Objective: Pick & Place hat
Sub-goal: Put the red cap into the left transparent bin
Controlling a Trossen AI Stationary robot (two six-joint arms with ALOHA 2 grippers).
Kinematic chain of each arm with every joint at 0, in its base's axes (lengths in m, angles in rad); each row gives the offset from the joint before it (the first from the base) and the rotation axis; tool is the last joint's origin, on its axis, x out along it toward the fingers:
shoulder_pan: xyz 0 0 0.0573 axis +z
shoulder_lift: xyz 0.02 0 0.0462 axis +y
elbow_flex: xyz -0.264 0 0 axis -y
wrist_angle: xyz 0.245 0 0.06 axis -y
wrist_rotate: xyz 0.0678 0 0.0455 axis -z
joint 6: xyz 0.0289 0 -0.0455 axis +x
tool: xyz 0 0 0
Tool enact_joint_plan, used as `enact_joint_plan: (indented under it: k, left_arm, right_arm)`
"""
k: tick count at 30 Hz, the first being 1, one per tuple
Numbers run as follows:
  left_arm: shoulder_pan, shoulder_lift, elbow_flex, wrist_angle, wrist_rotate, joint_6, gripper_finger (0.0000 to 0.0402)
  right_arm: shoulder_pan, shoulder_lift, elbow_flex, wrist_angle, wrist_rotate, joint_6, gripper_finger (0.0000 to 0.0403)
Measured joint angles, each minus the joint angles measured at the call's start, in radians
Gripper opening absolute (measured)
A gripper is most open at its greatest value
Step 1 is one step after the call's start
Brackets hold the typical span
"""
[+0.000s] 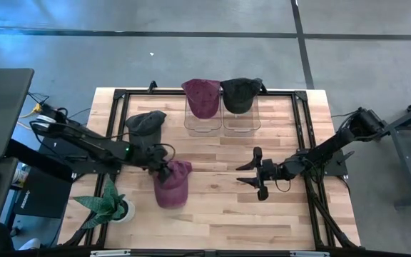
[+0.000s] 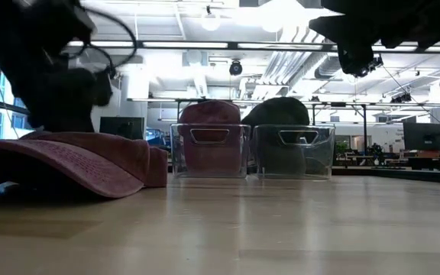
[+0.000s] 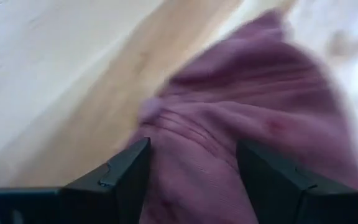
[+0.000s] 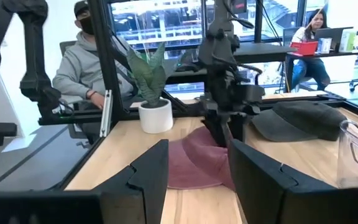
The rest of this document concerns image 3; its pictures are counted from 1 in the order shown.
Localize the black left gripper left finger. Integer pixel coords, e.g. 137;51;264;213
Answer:
60;137;152;224

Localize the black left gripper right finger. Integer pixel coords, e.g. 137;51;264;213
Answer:
236;139;358;224

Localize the maroon baseball cap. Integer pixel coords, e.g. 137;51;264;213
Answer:
126;7;358;224

